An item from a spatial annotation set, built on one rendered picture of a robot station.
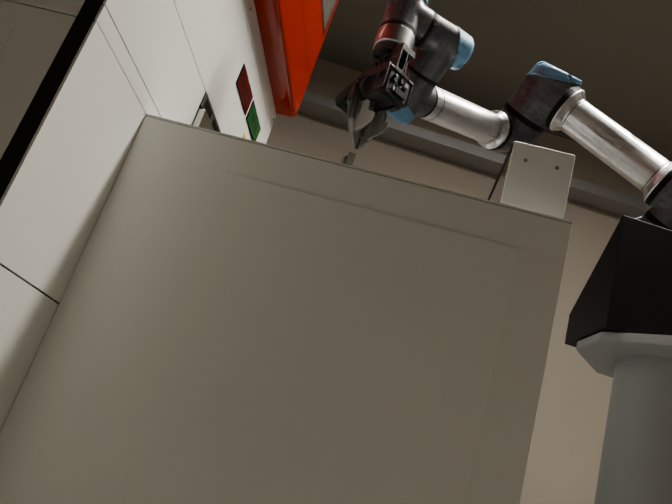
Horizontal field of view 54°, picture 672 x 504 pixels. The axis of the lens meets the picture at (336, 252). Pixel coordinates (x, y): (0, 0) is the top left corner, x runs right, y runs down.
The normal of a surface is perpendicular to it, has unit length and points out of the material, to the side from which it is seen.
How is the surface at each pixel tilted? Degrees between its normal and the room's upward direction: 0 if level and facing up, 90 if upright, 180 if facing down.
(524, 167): 90
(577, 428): 90
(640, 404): 90
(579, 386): 90
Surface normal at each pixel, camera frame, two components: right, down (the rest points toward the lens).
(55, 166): 0.96, 0.25
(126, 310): -0.03, -0.36
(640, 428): -0.54, -0.43
